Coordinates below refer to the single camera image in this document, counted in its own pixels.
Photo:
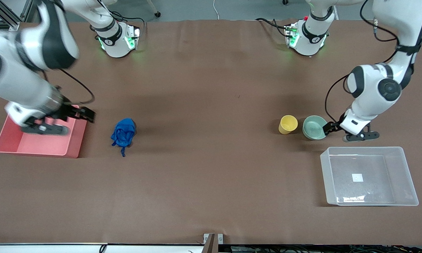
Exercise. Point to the yellow plastic cup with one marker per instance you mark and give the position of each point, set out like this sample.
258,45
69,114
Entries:
288,123

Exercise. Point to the clear plastic storage box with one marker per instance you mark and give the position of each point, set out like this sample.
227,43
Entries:
404,175

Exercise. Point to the mint green bowl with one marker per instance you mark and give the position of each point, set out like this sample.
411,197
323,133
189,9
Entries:
312,127

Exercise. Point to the brown paper table cover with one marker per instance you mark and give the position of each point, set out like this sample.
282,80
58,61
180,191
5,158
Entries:
210,105

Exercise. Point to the aluminium frame profile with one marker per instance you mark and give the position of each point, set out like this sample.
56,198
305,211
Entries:
7,15

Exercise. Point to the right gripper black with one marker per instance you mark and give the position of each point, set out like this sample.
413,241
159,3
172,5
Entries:
66,111

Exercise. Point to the chair leg with caster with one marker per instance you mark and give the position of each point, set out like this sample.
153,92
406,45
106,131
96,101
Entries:
156,13

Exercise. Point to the white square label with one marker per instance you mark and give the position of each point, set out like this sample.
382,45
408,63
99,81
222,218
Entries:
357,177

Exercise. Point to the metal table edge bracket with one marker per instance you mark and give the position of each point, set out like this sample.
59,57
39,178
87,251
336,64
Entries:
213,242

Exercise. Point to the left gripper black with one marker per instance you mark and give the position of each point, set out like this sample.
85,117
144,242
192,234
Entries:
332,126

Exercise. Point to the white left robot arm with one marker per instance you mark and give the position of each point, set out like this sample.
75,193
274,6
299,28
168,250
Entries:
376,91

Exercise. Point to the pink plastic bin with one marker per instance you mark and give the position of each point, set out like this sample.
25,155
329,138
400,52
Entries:
38,146

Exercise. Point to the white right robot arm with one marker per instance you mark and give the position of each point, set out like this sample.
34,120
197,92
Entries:
28,52

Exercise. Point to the blue glove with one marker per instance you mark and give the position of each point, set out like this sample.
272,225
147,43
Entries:
124,131

